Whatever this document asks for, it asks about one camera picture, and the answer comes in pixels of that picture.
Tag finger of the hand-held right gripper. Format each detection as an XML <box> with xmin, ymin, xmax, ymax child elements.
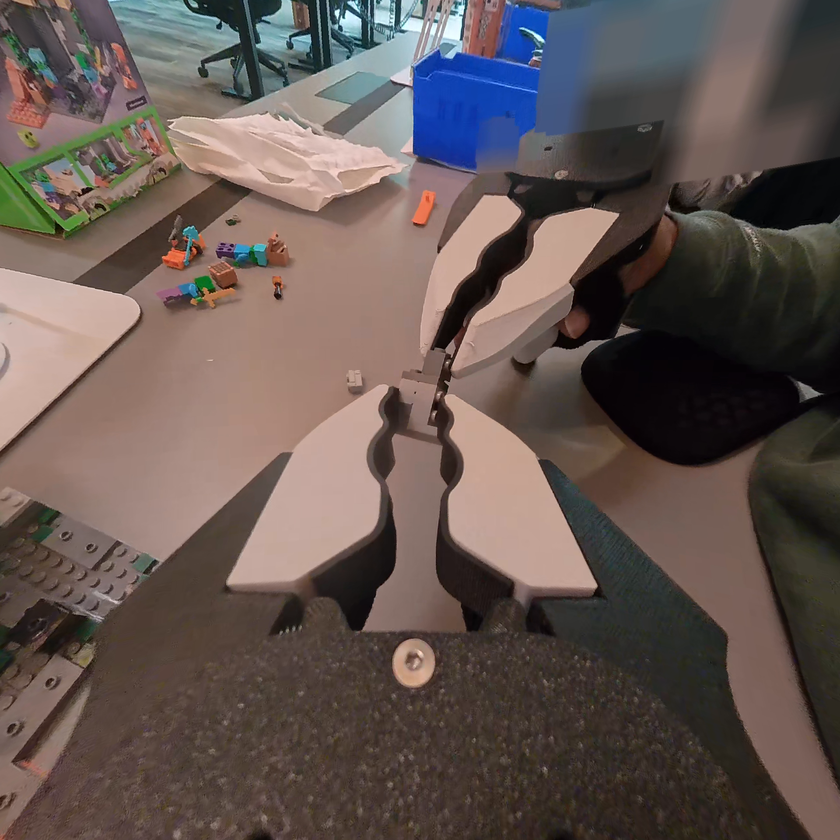
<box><xmin>451</xmin><ymin>209</ymin><xmax>622</xmax><ymax>380</ymax></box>
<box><xmin>420</xmin><ymin>193</ymin><xmax>526</xmax><ymax>358</ymax></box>

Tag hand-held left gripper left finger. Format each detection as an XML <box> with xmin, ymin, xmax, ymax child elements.
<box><xmin>225</xmin><ymin>384</ymin><xmax>398</xmax><ymax>598</ymax></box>

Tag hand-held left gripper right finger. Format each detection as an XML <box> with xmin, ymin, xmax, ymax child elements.
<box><xmin>436</xmin><ymin>392</ymin><xmax>599</xmax><ymax>599</ymax></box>

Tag small grey brick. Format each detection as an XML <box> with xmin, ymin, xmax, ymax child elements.
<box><xmin>398</xmin><ymin>347</ymin><xmax>455</xmax><ymax>442</ymax></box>

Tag toy brick building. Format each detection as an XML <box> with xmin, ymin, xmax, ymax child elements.
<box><xmin>0</xmin><ymin>486</ymin><xmax>162</xmax><ymax>816</ymax></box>

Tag white wooden book stand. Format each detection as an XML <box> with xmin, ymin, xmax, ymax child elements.
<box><xmin>0</xmin><ymin>267</ymin><xmax>143</xmax><ymax>455</ymax></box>
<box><xmin>391</xmin><ymin>0</ymin><xmax>462</xmax><ymax>88</ymax></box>

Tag person's right forearm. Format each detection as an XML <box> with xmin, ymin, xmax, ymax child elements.
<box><xmin>620</xmin><ymin>210</ymin><xmax>840</xmax><ymax>396</ymax></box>

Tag grey desk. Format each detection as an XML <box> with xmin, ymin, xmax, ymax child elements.
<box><xmin>0</xmin><ymin>29</ymin><xmax>840</xmax><ymax>840</ymax></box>

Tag person's right hand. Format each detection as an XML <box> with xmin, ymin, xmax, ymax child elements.
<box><xmin>558</xmin><ymin>213</ymin><xmax>680</xmax><ymax>343</ymax></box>

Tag blue plastic bin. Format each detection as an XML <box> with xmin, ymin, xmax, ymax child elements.
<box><xmin>411</xmin><ymin>49</ymin><xmax>553</xmax><ymax>173</ymax></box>
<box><xmin>501</xmin><ymin>5</ymin><xmax>551</xmax><ymax>64</ymax></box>

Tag crumpled white paper bag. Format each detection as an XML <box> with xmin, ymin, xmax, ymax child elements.
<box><xmin>167</xmin><ymin>110</ymin><xmax>410</xmax><ymax>213</ymax></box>

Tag pile of colourful bricks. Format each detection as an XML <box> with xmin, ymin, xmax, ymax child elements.
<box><xmin>155</xmin><ymin>214</ymin><xmax>291</xmax><ymax>310</ymax></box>

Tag black office chair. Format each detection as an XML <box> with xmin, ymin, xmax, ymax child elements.
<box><xmin>180</xmin><ymin>0</ymin><xmax>291</xmax><ymax>88</ymax></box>

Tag green toy set box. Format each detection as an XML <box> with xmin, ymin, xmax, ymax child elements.
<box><xmin>0</xmin><ymin>0</ymin><xmax>184</xmax><ymax>241</ymax></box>

